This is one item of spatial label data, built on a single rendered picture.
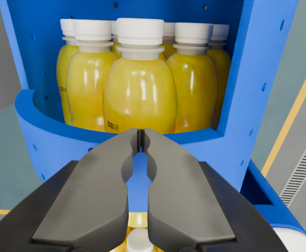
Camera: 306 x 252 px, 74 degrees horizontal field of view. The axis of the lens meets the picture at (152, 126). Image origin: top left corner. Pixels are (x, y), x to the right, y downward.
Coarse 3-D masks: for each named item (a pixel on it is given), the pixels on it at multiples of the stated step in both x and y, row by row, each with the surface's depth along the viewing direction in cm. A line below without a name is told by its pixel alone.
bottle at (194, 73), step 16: (176, 48) 22; (192, 48) 20; (208, 48) 21; (176, 64) 21; (192, 64) 20; (208, 64) 21; (176, 80) 21; (192, 80) 20; (208, 80) 21; (192, 96) 21; (208, 96) 21; (192, 112) 22; (208, 112) 22; (176, 128) 23; (192, 128) 23
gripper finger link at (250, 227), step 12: (204, 168) 9; (216, 180) 8; (216, 192) 8; (228, 192) 8; (228, 204) 7; (240, 204) 7; (252, 204) 7; (228, 216) 7; (240, 216) 7; (252, 216) 7; (240, 228) 7; (252, 228) 7; (264, 228) 7; (240, 240) 6; (252, 240) 6; (264, 240) 6; (276, 240) 6
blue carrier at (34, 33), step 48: (0, 0) 19; (48, 0) 26; (96, 0) 31; (144, 0) 33; (192, 0) 32; (240, 0) 26; (288, 0) 13; (48, 48) 27; (240, 48) 12; (48, 96) 28; (240, 96) 14; (48, 144) 16; (96, 144) 14; (192, 144) 14; (240, 144) 17; (144, 192) 16
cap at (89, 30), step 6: (78, 24) 19; (84, 24) 19; (90, 24) 19; (96, 24) 19; (102, 24) 20; (108, 24) 20; (78, 30) 20; (84, 30) 20; (90, 30) 20; (96, 30) 20; (102, 30) 20; (108, 30) 21; (78, 36) 20; (84, 36) 20; (90, 36) 20; (96, 36) 20; (102, 36) 20; (108, 36) 21
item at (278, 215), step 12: (252, 168) 71; (252, 180) 87; (264, 180) 67; (240, 192) 91; (252, 192) 85; (264, 192) 62; (276, 192) 66; (264, 204) 56; (276, 204) 57; (264, 216) 53; (276, 216) 53; (288, 216) 54; (300, 228) 52
